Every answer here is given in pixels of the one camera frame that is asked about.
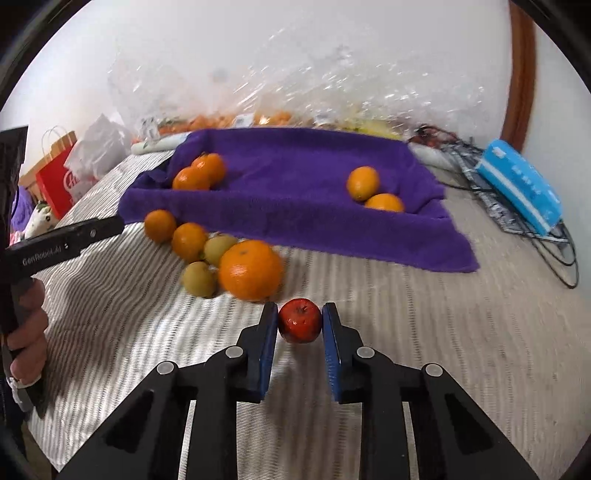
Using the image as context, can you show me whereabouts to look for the black cables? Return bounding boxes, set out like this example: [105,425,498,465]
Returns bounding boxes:
[416,124,580,290]

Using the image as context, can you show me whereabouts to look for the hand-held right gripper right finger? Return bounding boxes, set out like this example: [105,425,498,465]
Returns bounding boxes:
[322,302,541,480]

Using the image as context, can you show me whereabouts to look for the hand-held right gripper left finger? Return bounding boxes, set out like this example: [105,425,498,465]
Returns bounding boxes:
[55,302,279,480]

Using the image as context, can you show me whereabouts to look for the person's left hand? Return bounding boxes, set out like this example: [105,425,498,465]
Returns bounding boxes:
[9,279,49,386]

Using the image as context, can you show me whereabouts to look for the purple towel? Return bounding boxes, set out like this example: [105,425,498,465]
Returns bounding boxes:
[119,128,480,273]

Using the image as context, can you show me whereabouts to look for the white plastic bag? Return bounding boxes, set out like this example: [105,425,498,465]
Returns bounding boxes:
[64,113,132,185]

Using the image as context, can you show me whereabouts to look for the large orange with green stem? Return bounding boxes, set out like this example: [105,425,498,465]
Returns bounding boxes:
[191,153,227,188]

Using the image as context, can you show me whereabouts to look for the red paper bag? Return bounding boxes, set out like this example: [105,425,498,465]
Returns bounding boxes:
[35,126,78,220]

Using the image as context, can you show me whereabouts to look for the clear bag of yellow fruit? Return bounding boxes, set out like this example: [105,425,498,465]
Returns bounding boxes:
[314,28,485,141]

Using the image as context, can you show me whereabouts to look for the white spotted plush toy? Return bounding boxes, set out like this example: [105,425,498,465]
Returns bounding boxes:
[23,200,58,238]

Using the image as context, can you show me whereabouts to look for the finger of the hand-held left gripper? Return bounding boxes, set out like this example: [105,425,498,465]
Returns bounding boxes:
[83,216,126,248]

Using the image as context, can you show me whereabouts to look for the blue tissue pack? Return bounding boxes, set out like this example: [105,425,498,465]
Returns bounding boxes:
[476,139,564,236]

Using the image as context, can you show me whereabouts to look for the clear bag of oranges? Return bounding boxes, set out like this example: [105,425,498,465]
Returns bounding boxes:
[108,46,241,138]
[231,28,324,128]

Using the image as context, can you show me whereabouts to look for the black white patterned pouch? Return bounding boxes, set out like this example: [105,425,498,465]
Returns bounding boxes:
[455,143,527,234]

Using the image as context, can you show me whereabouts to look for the small green round fruit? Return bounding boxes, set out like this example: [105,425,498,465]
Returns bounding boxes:
[204,234,238,267]
[181,261,219,298]

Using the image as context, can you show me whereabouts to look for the small yellowish orange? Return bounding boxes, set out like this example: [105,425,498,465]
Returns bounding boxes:
[346,166,380,202]

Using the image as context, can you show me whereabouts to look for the brown wooden door frame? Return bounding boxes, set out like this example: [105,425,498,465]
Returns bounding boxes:
[501,0,539,154]

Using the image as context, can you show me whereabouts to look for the small red apple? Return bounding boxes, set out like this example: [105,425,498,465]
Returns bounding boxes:
[278,298,322,343]

